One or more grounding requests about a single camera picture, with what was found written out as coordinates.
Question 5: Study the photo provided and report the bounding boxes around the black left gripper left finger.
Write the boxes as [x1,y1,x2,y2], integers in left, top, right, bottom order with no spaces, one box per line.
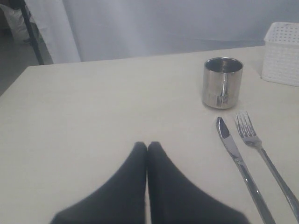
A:
[51,142,147,224]

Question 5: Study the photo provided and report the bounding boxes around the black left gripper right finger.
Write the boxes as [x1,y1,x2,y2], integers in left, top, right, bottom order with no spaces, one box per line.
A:
[147,142,236,224]

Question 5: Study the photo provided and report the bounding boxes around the silver metal knife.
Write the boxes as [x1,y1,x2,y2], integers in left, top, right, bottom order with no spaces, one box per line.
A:
[216,117,276,224]

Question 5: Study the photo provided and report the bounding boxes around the silver metal fork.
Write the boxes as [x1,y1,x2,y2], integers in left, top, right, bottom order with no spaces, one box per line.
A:
[235,112,299,222]

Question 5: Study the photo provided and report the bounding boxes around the stainless steel cup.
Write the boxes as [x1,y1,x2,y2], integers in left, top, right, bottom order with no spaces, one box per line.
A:
[202,57,243,109]

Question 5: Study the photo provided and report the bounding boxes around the white plastic perforated basket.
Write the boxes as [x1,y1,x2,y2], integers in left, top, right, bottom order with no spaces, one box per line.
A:
[261,22,299,87]

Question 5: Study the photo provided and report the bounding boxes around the white curtain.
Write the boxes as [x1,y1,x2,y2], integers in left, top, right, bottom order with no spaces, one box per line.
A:
[26,0,299,63]

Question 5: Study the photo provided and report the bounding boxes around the black metal stand pole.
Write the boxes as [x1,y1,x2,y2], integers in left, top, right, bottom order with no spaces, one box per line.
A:
[19,0,44,65]

